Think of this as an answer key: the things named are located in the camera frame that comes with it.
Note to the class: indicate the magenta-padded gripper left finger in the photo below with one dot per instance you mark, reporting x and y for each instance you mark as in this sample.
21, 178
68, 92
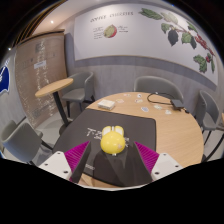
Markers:
55, 164

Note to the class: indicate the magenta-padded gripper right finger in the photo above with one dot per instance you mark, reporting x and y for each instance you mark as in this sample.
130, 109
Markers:
165, 165

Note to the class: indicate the yellow computer mouse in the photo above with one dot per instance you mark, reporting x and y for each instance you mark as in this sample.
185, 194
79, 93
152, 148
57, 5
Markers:
113, 141

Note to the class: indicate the grey armchair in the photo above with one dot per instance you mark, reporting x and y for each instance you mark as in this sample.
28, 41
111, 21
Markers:
208, 113
21, 141
156, 85
80, 90

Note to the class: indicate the black adapter box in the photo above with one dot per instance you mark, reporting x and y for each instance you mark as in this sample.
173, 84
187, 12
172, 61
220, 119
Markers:
177, 103

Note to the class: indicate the small round wooden side table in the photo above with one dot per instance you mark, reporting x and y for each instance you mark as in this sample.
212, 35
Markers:
53, 87

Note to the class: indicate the small white box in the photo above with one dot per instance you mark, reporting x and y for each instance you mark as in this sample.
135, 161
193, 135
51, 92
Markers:
106, 104

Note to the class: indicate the ceiling lights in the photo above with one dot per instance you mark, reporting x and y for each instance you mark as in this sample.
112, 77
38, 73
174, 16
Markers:
51, 22

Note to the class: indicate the brown wall board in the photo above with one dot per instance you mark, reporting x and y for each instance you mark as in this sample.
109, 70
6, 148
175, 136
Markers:
36, 76

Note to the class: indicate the blue wall sign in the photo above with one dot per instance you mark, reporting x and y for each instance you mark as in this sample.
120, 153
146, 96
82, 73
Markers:
4, 80

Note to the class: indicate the white plant wall mural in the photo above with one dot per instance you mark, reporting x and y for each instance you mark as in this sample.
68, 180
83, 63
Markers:
140, 36

